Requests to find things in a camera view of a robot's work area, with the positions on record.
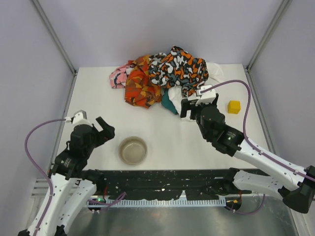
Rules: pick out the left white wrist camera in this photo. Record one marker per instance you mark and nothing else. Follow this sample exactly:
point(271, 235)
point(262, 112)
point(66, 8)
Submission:
point(79, 118)

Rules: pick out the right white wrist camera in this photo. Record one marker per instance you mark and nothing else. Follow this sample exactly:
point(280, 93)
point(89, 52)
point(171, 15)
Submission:
point(203, 95)

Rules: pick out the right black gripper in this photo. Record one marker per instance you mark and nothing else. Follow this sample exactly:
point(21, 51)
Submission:
point(197, 109)

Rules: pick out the yellow cube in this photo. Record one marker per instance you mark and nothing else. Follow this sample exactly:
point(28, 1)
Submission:
point(234, 107)

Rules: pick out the left aluminium frame post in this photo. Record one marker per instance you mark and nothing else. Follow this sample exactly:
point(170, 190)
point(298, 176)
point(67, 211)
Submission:
point(51, 31)

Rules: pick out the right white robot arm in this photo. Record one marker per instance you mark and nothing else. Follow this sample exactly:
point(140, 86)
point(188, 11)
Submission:
point(293, 184)

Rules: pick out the aluminium frame post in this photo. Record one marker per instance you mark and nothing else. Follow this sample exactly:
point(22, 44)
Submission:
point(276, 19)
point(51, 31)

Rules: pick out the teal cloth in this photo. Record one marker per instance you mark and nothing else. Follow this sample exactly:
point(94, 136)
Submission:
point(167, 103)

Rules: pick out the right aluminium frame post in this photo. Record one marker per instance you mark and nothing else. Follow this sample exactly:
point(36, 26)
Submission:
point(276, 19)

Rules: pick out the orange grey camouflage cloth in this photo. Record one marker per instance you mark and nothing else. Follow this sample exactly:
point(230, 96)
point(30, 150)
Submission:
point(178, 68)

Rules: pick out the white slotted cable duct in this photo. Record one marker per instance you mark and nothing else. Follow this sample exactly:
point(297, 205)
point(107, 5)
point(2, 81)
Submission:
point(181, 202)

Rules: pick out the red orange patterned cloth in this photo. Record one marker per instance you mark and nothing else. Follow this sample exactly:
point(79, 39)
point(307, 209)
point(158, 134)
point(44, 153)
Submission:
point(139, 91)

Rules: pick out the white cloth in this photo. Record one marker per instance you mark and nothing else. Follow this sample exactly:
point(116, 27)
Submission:
point(215, 73)

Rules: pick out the round metal bowl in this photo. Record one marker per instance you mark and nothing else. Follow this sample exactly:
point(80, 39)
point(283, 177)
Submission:
point(132, 150)

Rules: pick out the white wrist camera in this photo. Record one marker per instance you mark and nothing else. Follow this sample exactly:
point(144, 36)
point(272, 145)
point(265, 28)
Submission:
point(203, 95)
point(79, 118)

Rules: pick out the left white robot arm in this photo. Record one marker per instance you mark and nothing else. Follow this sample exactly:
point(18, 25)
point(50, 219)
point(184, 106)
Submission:
point(70, 186)

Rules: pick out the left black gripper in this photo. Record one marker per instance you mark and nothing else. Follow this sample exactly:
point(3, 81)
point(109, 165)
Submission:
point(97, 137)

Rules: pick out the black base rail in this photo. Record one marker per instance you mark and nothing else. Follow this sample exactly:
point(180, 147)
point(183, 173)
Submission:
point(165, 185)

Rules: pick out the pink patterned cloth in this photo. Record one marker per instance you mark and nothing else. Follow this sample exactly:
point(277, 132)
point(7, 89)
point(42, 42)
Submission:
point(120, 75)

